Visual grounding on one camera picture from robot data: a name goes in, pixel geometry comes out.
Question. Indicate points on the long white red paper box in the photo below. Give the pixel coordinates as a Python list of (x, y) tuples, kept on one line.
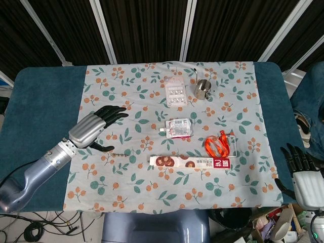
[(187, 162)]

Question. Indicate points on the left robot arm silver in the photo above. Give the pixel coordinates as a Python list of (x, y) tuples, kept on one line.
[(38, 172)]

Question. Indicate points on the black bin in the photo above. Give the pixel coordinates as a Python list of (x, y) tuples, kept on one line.
[(229, 220)]

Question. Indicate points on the white partition post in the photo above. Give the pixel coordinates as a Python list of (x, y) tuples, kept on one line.
[(303, 51), (45, 33), (188, 27), (102, 30), (283, 27)]

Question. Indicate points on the person leg in jeans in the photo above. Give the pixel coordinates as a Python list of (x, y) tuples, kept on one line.
[(311, 101)]

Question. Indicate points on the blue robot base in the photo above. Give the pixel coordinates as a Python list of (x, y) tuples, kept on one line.
[(154, 226)]

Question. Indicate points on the teal table cover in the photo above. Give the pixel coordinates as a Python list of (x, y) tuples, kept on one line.
[(43, 101)]

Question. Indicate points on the cardboard box with clutter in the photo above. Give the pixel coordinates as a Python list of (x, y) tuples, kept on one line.
[(268, 225)]

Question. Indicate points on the white black shoe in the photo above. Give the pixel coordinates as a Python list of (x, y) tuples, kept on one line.
[(302, 129)]

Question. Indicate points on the clear blister pack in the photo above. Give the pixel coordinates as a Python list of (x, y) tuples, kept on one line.
[(176, 93)]

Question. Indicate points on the floral print tablecloth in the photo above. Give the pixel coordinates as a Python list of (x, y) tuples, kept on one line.
[(141, 184)]

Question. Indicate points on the clear badge holder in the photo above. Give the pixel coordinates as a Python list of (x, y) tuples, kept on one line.
[(235, 146)]

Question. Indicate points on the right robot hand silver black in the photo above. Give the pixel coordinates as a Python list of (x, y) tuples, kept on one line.
[(307, 184)]

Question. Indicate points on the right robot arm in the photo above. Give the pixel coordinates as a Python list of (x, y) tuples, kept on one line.
[(317, 225)]

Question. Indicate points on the white pink spout pouch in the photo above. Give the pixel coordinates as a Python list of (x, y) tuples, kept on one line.
[(178, 128)]

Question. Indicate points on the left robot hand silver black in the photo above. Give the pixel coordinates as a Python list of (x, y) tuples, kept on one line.
[(86, 129)]

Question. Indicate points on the stainless steel cup with spout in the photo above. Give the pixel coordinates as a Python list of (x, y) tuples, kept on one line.
[(201, 89)]

